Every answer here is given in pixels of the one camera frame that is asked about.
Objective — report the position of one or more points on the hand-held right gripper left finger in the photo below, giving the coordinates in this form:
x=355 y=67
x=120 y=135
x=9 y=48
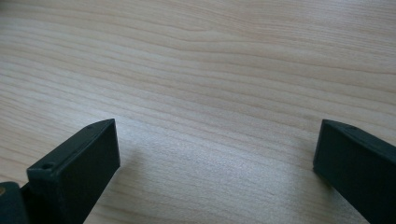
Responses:
x=77 y=168

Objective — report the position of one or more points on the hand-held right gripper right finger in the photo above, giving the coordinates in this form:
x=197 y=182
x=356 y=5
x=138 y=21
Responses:
x=358 y=168

